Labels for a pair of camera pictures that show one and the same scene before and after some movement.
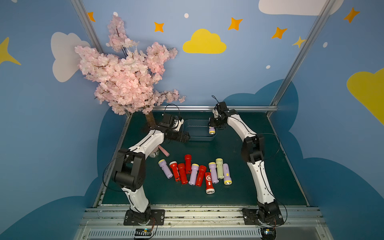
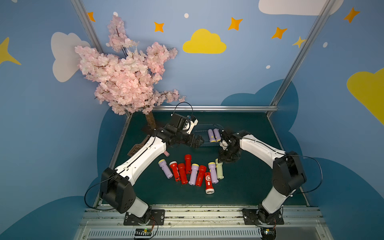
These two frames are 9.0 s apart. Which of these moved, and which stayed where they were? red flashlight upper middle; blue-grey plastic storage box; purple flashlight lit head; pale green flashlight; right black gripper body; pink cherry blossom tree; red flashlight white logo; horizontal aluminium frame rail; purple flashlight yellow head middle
Moved: blue-grey plastic storage box; right black gripper body; purple flashlight lit head
Stayed: red flashlight white logo; pale green flashlight; purple flashlight yellow head middle; horizontal aluminium frame rail; red flashlight upper middle; pink cherry blossom tree
